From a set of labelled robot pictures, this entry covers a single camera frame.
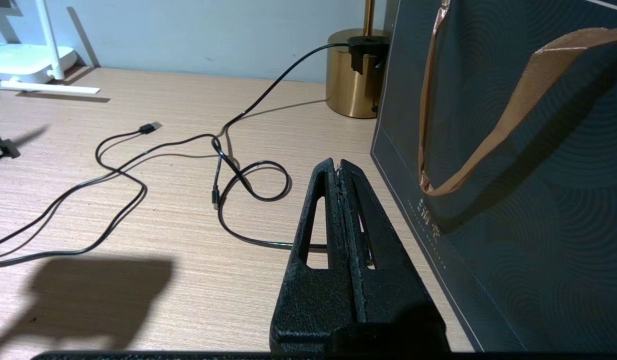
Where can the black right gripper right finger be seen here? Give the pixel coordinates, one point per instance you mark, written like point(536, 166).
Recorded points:
point(398, 300)

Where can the white router with antennas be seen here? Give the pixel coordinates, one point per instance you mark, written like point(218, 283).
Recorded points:
point(23, 60)

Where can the black box with bag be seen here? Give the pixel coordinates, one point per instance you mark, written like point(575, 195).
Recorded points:
point(538, 225)

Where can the brass desk lamp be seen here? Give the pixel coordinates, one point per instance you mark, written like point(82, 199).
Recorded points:
point(351, 90)

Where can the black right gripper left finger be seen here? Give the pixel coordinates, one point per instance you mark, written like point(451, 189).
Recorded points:
point(308, 305)

